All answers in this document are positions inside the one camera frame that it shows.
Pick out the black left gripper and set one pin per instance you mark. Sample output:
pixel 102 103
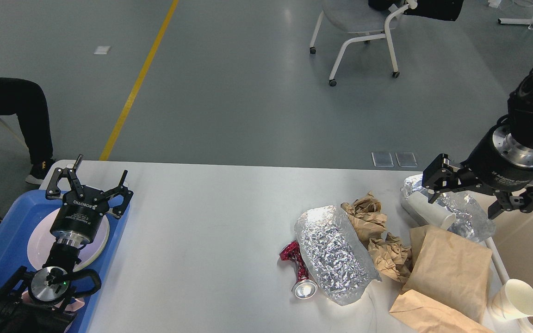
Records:
pixel 80 217

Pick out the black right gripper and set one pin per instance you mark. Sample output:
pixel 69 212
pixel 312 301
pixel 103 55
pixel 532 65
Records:
pixel 499 161

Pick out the small silver foil bag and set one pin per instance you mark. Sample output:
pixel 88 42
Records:
pixel 471 222

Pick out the pink plate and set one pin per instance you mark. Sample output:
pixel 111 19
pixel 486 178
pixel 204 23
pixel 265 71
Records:
pixel 41 241

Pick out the pink ribbed mug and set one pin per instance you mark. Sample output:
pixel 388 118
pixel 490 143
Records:
pixel 71 309

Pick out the brown paper bag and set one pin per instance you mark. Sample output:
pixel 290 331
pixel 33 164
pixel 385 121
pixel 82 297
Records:
pixel 448 288

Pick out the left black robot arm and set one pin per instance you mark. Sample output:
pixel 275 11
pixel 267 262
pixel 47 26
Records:
pixel 37 301

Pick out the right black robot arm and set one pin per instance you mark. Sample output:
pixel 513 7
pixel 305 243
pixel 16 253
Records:
pixel 519 118

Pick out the white cup in foil bag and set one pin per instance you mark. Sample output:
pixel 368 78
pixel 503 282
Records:
pixel 431 213

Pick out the blue plastic tray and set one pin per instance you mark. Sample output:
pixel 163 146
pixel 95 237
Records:
pixel 16 228

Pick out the white paper cup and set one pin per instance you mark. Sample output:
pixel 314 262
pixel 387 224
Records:
pixel 513 301

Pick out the crumpled brown paper lower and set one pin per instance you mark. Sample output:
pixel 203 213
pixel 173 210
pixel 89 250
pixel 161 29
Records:
pixel 391 257

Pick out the crumpled brown paper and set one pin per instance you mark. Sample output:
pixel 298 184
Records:
pixel 391 257
pixel 366 218

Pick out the crumpled brown paper upper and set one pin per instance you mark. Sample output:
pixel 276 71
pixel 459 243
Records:
pixel 366 218

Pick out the person in black left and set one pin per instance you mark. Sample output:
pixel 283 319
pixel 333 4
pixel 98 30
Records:
pixel 26 100

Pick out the white desk leg base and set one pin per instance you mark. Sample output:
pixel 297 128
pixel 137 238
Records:
pixel 532 18

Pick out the large silver foil bag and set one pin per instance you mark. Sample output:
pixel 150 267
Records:
pixel 337 260

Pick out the walking person black sneakers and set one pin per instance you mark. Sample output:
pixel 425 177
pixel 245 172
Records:
pixel 445 10

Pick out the crushed red can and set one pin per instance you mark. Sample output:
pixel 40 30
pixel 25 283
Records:
pixel 304 288

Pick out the grey white office chair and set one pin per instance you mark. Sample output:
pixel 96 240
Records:
pixel 357 17

